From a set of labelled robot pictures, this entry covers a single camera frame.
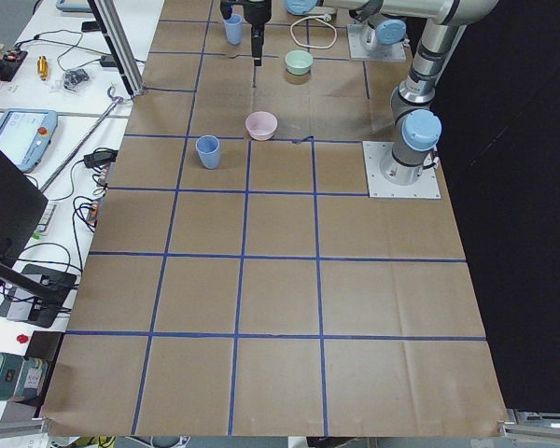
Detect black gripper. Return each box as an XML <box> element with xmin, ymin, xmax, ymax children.
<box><xmin>219</xmin><ymin>0</ymin><xmax>271</xmax><ymax>67</ymax></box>

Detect blue cup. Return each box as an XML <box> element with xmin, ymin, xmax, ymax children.
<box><xmin>224</xmin><ymin>13</ymin><xmax>243</xmax><ymax>46</ymax></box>
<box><xmin>195</xmin><ymin>135</ymin><xmax>221</xmax><ymax>169</ymax></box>

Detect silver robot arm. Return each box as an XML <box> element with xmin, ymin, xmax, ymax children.
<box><xmin>348</xmin><ymin>13</ymin><xmax>406</xmax><ymax>51</ymax></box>
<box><xmin>285</xmin><ymin>0</ymin><xmax>497</xmax><ymax>186</ymax></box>

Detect green bowl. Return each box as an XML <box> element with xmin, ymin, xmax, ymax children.
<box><xmin>285</xmin><ymin>49</ymin><xmax>314</xmax><ymax>76</ymax></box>

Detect pink bowl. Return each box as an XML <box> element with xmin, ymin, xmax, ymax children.
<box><xmin>245</xmin><ymin>111</ymin><xmax>278</xmax><ymax>141</ymax></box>

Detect metal rod with hook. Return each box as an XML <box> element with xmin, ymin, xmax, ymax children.
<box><xmin>38</xmin><ymin>85</ymin><xmax>126</xmax><ymax>193</ymax></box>

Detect black smartphone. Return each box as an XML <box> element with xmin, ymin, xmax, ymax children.
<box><xmin>81</xmin><ymin>21</ymin><xmax>101</xmax><ymax>33</ymax></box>

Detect blue teach pendant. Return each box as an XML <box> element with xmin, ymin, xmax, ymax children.
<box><xmin>0</xmin><ymin>108</ymin><xmax>58</xmax><ymax>174</ymax></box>
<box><xmin>55</xmin><ymin>0</ymin><xmax>91</xmax><ymax>13</ymax></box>

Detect black power adapter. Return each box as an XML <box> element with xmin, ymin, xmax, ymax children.
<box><xmin>83</xmin><ymin>148</ymin><xmax>118</xmax><ymax>168</ymax></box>

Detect yellow cylindrical tool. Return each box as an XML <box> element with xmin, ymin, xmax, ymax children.
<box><xmin>36</xmin><ymin>55</ymin><xmax>49</xmax><ymax>81</ymax></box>

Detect brown paper table cover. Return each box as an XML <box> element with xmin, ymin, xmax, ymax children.
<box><xmin>43</xmin><ymin>1</ymin><xmax>506</xmax><ymax>437</ymax></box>

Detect black circuit board box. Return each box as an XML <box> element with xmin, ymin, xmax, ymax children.
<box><xmin>0</xmin><ymin>49</ymin><xmax>28</xmax><ymax>81</ymax></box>

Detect black monitor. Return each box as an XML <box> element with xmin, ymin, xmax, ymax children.
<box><xmin>0</xmin><ymin>150</ymin><xmax>48</xmax><ymax>268</ymax></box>

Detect black monitor stand base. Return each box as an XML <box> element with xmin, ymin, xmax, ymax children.
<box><xmin>0</xmin><ymin>263</ymin><xmax>77</xmax><ymax>329</ymax></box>

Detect green metal box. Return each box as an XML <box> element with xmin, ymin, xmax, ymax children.
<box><xmin>0</xmin><ymin>353</ymin><xmax>48</xmax><ymax>401</ymax></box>

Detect white power cord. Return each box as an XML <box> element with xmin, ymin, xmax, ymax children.
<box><xmin>290</xmin><ymin>12</ymin><xmax>338</xmax><ymax>51</ymax></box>

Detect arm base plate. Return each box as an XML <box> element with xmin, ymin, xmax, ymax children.
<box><xmin>362</xmin><ymin>141</ymin><xmax>441</xmax><ymax>200</ymax></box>
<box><xmin>347</xmin><ymin>23</ymin><xmax>407</xmax><ymax>63</ymax></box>

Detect aluminium frame post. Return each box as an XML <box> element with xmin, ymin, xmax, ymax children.
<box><xmin>88</xmin><ymin>0</ymin><xmax>145</xmax><ymax>99</ymax></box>

